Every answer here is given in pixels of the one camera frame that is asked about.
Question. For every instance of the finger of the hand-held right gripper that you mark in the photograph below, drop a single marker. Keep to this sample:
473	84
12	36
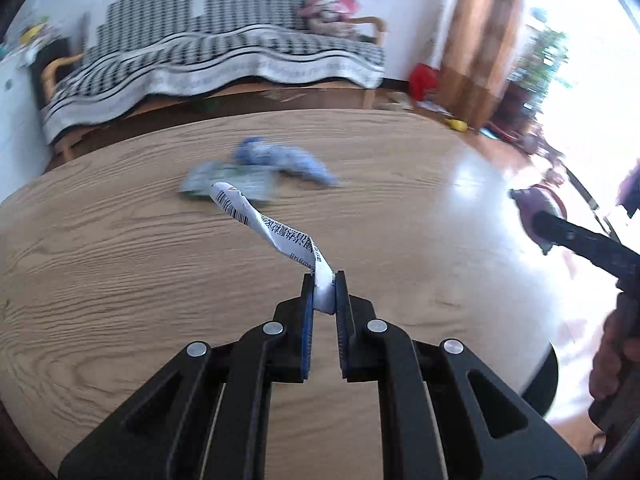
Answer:
585	245

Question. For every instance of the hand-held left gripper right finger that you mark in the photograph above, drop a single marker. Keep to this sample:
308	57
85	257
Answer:
342	330

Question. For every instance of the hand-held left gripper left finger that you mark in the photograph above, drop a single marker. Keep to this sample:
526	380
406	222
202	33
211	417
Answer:
307	330

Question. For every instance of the purple pink plush toy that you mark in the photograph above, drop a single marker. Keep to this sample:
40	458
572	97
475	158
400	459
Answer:
535	202

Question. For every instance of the white barcode wrapper strip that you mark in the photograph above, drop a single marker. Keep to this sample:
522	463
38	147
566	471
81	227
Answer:
280	240

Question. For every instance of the person's right hand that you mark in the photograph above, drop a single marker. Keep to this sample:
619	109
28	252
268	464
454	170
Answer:
617	360

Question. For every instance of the black round object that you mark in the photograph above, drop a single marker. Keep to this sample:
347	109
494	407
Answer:
542	380

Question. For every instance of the blue printed foil wrapper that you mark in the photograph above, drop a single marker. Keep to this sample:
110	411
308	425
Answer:
290	160

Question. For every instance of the small yellow toy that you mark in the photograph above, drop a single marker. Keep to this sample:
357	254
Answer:
456	124

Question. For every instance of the grey-green flat wrapper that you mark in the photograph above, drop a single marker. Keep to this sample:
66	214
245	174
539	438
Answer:
210	177

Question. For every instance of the green potted plant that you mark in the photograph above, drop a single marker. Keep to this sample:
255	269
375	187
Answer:
545	55

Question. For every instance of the red bag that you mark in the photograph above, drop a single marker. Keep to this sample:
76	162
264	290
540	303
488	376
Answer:
424	82

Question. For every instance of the brown curtain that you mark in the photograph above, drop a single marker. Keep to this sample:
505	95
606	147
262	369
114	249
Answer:
480	35

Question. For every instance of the sofa with checkered cover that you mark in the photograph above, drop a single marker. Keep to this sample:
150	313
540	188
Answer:
200	50

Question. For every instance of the white cabinet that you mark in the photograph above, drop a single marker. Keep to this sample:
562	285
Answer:
15	110

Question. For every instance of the yellow object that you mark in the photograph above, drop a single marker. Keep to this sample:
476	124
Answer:
31	34

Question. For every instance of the wooden sofa frame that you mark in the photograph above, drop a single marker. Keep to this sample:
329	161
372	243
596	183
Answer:
60	65

